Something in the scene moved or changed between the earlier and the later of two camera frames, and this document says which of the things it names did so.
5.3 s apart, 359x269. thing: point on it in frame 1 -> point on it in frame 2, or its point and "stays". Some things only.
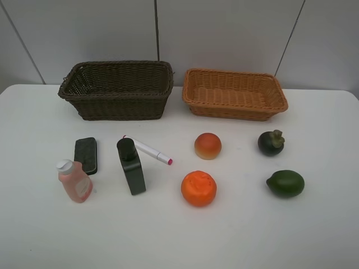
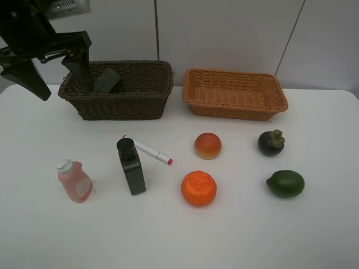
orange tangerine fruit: (198, 188) stays
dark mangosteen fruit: (271, 143) stays
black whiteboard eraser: (86, 153) -> (106, 80)
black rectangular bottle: (127, 150) stays
